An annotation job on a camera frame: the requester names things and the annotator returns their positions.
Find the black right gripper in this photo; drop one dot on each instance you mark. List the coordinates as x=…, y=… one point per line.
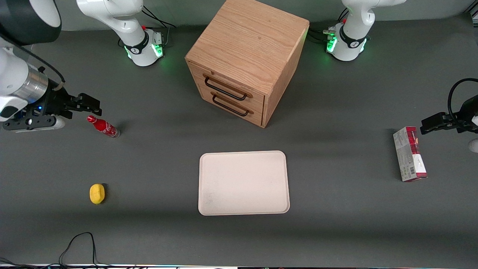
x=56, y=102

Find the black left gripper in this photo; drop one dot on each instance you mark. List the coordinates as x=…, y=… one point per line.
x=465, y=115

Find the red coke bottle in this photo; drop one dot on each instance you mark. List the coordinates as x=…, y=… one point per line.
x=104, y=127

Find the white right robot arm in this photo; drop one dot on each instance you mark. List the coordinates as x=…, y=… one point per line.
x=112, y=15

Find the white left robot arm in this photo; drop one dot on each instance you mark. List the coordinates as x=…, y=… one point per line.
x=354, y=22

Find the beige rectangular tray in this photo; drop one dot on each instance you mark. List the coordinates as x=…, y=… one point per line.
x=246, y=179

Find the red and grey carton box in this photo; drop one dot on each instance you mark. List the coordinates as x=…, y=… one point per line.
x=409, y=157

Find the yellow lemon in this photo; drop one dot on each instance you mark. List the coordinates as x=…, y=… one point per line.
x=97, y=194

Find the wooden drawer front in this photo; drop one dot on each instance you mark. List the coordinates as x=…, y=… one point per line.
x=257, y=116
x=257, y=100

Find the wooden drawer cabinet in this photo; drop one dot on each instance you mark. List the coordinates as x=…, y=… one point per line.
x=250, y=37

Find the aluminium frame rail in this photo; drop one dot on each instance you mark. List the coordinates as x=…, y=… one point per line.
x=474, y=14

